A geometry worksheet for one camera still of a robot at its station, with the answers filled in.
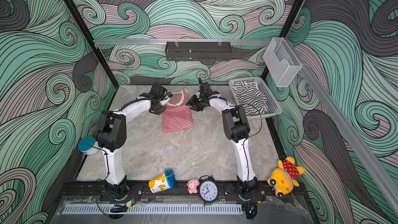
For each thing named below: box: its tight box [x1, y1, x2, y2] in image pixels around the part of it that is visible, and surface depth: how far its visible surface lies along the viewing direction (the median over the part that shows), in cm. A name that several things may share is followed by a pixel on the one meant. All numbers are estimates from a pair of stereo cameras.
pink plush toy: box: [186, 177, 200, 194], surface depth 74 cm
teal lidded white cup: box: [77, 136, 101, 156], surface depth 83 cm
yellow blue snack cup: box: [148, 169, 177, 194], surface depth 72 cm
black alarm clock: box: [197, 174, 220, 206], surface depth 73 cm
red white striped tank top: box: [161, 88, 194, 134], surface depth 100 cm
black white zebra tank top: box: [232, 80, 268, 116], surface depth 113 cm
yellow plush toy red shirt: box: [266, 156, 305, 199], surface depth 74 cm
